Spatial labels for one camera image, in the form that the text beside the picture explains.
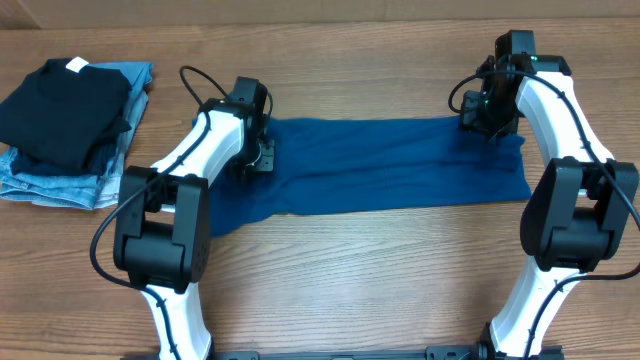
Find blue polo shirt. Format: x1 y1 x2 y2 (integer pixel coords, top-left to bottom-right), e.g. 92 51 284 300
210 117 531 237

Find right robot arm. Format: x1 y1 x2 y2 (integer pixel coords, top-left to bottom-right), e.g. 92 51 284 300
426 30 639 359

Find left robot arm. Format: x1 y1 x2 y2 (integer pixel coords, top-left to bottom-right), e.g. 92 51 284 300
113 77 275 359

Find folded dark blue garment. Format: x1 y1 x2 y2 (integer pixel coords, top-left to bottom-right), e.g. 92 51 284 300
10 123 131 176

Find folded light blue jeans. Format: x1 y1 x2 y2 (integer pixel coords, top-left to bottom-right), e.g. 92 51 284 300
1 62 154 210

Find folded black shirt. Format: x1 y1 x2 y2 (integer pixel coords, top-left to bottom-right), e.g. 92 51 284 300
1 57 131 169

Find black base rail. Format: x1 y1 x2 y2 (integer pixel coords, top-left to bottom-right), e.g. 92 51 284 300
119 344 565 360

